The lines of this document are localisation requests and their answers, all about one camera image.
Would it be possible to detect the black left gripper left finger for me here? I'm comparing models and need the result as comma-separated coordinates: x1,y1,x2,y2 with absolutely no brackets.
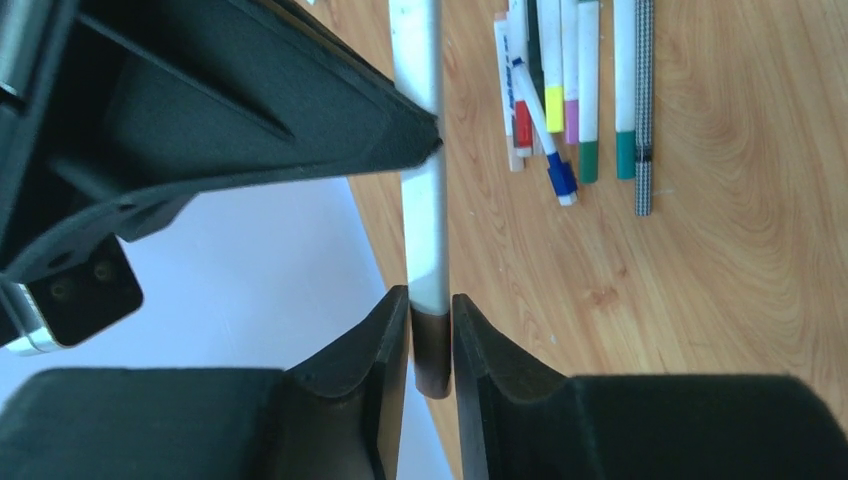
1,285,409,479

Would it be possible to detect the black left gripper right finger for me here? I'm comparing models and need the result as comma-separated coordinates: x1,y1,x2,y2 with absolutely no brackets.
453,294,847,479

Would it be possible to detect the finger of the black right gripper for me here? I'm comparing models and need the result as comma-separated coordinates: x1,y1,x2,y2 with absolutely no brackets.
66,1,442,199

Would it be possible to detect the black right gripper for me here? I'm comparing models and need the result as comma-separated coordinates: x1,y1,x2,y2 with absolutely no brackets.
1,1,198,284

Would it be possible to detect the blue capped thin pen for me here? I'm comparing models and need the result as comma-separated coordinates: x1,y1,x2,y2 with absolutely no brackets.
510,59,578,207

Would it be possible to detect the beige capped white marker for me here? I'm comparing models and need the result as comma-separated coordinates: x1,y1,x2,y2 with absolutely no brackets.
493,12,525,172

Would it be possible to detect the brown capped white marker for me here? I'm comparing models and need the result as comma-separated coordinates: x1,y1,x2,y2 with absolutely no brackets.
389,0,452,400

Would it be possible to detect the houndstooth patterned pen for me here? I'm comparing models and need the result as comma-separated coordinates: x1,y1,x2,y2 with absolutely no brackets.
635,0,654,216

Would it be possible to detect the red capped white marker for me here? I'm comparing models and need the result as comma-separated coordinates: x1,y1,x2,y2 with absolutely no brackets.
507,0,534,157

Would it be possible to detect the yellow capped white marker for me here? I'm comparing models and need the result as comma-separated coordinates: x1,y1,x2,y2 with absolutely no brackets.
537,0,565,133

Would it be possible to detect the pink capped white marker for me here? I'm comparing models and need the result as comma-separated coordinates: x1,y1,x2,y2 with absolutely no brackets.
560,0,579,145

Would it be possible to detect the dark green capped marker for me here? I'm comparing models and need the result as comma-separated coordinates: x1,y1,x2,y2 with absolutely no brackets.
577,1,600,184

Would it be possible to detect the teal capped white marker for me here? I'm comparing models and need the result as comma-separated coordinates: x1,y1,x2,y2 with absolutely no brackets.
613,0,636,180

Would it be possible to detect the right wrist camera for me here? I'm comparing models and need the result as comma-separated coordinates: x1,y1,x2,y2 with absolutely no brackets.
1,236,143,356

